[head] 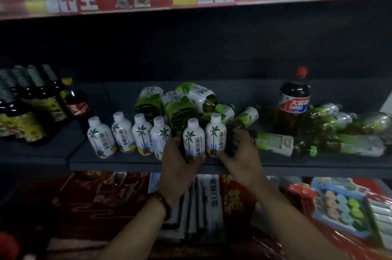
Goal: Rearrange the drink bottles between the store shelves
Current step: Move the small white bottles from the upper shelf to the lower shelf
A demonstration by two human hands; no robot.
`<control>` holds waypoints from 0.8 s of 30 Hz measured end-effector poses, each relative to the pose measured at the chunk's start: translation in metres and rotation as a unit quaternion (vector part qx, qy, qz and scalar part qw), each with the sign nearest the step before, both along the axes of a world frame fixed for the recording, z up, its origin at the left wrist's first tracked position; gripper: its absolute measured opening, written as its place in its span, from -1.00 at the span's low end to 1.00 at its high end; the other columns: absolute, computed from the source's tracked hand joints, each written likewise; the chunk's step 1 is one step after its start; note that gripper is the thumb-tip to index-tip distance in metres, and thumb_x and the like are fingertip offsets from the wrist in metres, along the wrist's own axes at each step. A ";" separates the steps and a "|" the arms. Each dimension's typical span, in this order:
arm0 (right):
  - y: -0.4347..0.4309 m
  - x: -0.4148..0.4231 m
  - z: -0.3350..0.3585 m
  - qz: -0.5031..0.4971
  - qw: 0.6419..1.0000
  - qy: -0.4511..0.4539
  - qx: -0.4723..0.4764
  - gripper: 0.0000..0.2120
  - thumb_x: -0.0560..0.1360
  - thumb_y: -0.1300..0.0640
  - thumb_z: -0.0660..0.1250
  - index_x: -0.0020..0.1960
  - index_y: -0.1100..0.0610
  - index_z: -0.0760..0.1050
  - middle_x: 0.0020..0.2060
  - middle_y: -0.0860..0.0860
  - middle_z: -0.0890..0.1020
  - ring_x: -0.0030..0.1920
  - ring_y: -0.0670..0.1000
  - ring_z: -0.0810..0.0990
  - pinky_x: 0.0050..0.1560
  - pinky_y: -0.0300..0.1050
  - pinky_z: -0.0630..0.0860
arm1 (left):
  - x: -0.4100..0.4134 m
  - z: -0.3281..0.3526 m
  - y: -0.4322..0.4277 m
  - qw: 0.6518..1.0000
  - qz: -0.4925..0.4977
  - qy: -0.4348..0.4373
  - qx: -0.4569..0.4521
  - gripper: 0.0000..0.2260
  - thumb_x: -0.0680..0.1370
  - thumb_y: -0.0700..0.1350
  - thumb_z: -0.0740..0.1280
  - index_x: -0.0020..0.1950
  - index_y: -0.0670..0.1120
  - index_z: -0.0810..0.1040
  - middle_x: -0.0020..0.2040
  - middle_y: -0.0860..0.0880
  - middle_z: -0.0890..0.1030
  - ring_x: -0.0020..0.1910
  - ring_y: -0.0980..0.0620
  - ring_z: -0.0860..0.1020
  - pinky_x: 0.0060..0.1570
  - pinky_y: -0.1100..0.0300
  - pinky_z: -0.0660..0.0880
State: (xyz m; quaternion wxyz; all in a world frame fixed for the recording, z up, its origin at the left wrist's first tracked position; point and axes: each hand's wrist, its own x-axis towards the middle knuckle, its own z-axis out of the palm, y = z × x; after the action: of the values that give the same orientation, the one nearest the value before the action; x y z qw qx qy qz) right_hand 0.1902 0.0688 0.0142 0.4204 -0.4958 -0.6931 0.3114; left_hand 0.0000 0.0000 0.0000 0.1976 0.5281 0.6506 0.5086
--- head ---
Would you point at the person's left hand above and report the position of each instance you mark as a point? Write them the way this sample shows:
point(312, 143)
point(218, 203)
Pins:
point(177, 174)

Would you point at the person's right hand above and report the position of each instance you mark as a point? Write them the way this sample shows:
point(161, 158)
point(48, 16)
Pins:
point(245, 161)

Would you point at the white palm-print drink bottle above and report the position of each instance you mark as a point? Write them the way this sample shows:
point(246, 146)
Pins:
point(194, 140)
point(216, 134)
point(122, 134)
point(142, 137)
point(99, 140)
point(159, 137)

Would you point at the dark grey metal shelf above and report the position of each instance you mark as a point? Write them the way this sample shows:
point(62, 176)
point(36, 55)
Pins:
point(122, 163)

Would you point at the pile of green tea bottles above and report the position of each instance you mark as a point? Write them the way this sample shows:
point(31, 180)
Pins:
point(180, 106)

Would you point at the large dark soda bottle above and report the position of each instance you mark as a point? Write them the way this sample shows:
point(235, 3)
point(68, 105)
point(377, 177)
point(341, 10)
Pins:
point(294, 94)

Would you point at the small yellow-cap cola bottle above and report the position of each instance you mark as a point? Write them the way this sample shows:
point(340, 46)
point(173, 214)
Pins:
point(76, 106)

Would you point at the person's right forearm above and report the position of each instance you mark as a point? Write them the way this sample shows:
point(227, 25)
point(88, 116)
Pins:
point(288, 226)

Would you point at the person's left forearm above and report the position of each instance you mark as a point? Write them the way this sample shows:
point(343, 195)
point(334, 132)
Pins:
point(137, 232)

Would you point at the red gold-flower packet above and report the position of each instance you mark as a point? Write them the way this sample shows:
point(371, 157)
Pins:
point(235, 201)

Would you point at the stack of white blue packets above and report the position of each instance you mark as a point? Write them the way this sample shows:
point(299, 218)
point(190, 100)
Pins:
point(211, 207)

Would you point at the blue pack of coloured sponges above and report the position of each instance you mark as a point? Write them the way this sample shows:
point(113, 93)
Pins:
point(343, 207)

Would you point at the white striped pack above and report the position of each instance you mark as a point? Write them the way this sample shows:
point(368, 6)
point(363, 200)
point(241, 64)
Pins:
point(381, 220)

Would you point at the cluster of checked-neck sauce bottles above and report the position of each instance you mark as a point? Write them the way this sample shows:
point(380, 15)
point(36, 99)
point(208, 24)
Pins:
point(33, 109)

